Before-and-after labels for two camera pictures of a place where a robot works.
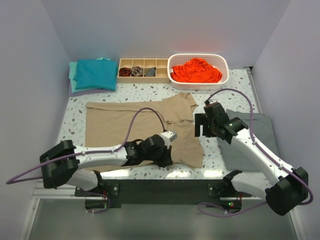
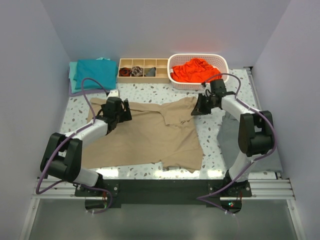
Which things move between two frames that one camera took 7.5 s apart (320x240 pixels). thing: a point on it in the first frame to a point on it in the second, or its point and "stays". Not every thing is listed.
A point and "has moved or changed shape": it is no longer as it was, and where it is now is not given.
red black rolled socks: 125,72 stays
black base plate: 131,192 stays
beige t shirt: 108,123 has moved or changed shape
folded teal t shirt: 96,73 stays
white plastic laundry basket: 198,71 stays
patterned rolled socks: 137,71 stays
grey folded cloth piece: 151,73 stays
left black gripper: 166,160 to 125,115
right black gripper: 200,119 to 199,109
